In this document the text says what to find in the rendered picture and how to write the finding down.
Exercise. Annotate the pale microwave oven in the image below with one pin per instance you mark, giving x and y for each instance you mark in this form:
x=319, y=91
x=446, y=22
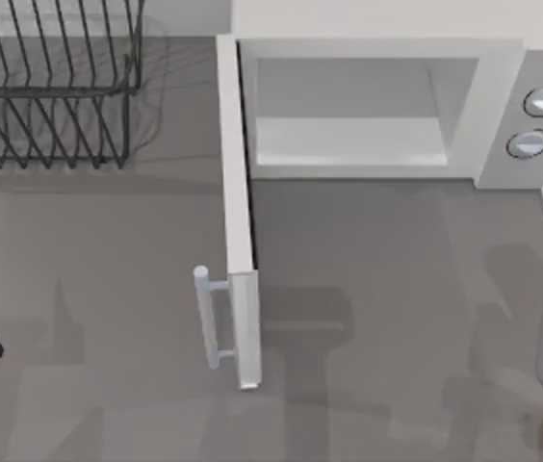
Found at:
x=498, y=115

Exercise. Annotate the white microwave door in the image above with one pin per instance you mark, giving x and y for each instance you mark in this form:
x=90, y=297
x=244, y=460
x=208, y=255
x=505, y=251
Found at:
x=236, y=202

